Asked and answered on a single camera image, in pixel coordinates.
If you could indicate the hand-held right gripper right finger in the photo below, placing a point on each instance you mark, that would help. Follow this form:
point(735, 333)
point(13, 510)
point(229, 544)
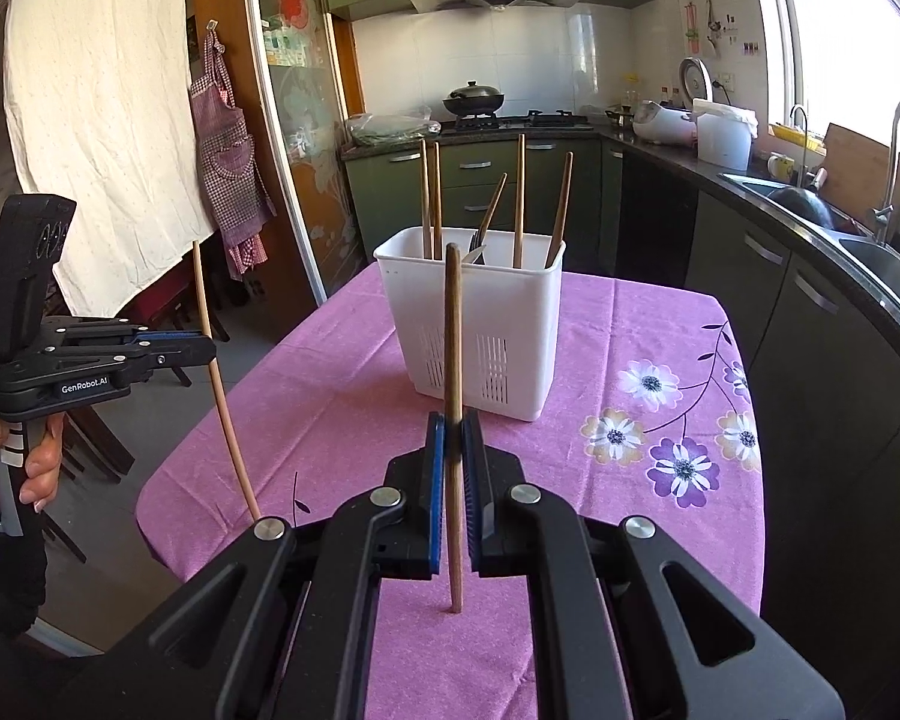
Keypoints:
point(474, 495)

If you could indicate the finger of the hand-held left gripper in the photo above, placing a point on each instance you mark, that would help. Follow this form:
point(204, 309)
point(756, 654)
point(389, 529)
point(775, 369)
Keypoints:
point(90, 334)
point(180, 354)

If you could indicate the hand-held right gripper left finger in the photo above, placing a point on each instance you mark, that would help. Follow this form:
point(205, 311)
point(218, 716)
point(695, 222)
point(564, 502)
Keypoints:
point(435, 495)

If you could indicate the white plastic utensil holder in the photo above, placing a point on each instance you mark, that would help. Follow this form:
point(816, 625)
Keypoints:
point(412, 300)

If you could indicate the person's left forearm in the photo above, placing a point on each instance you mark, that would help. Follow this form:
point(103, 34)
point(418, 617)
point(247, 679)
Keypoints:
point(4, 577)

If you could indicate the person's left hand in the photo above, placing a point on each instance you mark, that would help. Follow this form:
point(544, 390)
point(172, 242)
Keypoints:
point(43, 465)

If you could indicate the dark red wooden stool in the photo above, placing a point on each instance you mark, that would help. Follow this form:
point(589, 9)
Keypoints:
point(169, 307)

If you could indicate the purple floral tablecloth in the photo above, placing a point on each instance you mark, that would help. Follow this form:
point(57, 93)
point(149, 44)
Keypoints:
point(330, 390)

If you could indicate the checkered apron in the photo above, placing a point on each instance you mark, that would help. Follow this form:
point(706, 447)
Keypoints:
point(232, 165)

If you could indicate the white hanging sheet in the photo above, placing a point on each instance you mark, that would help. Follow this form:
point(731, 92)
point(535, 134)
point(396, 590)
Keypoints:
point(105, 90)

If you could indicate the frosted glass sliding door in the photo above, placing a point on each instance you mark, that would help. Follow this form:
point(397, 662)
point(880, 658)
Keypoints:
point(300, 127)

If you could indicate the plastic bag of greens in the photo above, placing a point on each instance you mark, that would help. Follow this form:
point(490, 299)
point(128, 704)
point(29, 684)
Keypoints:
point(386, 127)

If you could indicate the green base cabinets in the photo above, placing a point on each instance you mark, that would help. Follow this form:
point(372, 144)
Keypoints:
point(787, 300)

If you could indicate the black gas stove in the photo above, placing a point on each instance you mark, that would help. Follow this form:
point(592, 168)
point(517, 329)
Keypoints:
point(547, 121)

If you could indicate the black wok with lid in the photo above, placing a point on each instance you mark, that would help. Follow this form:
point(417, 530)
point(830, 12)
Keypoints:
point(474, 99)

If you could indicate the black stone countertop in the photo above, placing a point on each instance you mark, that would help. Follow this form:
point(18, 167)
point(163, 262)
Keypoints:
point(675, 154)

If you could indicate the small black pot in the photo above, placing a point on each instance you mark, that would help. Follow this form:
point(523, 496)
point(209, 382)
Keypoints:
point(621, 118)

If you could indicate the white rice cooker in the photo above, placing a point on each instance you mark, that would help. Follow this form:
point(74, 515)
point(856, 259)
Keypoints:
point(664, 124)

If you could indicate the yellow cap seasoning bottle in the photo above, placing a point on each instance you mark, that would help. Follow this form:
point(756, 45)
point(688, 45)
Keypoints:
point(630, 90)

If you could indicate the white plastic bucket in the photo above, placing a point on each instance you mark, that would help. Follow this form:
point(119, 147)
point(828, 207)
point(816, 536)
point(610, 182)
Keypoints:
point(722, 139)

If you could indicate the white and yellow mug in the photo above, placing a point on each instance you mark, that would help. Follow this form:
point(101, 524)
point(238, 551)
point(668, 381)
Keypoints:
point(778, 165)

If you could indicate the small steel faucet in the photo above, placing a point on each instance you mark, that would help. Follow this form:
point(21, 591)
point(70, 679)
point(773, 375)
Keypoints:
point(804, 157)

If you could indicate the stainless steel sink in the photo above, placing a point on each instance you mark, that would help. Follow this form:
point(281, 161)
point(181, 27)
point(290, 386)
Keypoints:
point(892, 270)

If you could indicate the yellow tray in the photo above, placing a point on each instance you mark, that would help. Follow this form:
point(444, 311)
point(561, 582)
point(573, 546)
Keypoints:
point(791, 135)

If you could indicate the wooden cutting board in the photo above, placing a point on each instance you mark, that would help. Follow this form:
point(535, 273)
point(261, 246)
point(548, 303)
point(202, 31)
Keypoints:
point(859, 165)

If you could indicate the kitchen window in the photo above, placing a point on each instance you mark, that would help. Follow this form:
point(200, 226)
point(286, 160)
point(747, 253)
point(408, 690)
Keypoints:
point(840, 30)

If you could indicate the white wall socket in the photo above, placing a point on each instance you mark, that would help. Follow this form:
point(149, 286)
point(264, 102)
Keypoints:
point(724, 82)

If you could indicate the hanging wall tools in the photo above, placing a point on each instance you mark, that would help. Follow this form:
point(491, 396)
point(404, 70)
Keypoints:
point(709, 26)

